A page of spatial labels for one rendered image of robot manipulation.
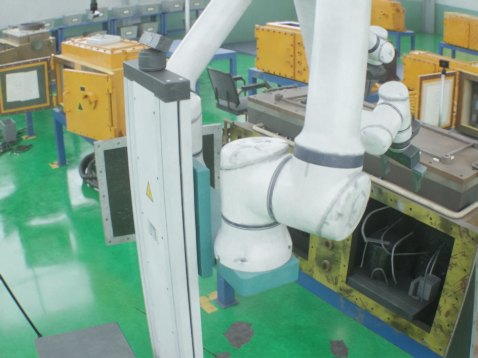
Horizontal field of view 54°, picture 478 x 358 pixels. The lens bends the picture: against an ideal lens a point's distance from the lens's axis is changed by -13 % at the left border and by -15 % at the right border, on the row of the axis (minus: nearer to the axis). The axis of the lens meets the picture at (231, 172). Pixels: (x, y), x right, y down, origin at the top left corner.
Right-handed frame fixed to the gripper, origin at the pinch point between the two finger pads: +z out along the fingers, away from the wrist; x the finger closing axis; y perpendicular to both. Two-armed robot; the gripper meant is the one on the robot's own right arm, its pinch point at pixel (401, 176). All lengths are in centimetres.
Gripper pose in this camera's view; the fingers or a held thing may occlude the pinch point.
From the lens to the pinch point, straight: 164.9
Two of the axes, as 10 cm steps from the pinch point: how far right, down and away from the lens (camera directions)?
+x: 5.9, 4.1, -6.9
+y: -7.6, 5.7, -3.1
